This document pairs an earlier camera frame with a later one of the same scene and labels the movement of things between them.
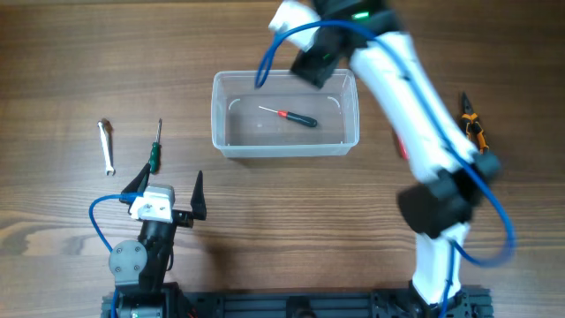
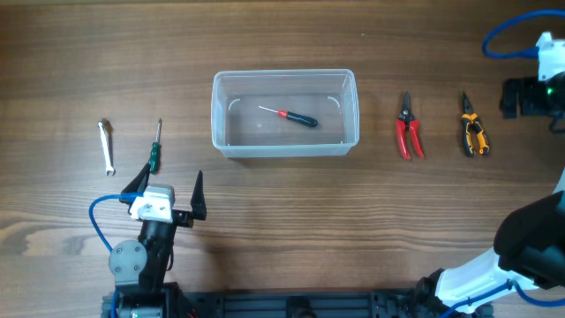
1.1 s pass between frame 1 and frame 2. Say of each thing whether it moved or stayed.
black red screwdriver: stayed
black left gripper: stayed
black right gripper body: moved
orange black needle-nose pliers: stayed
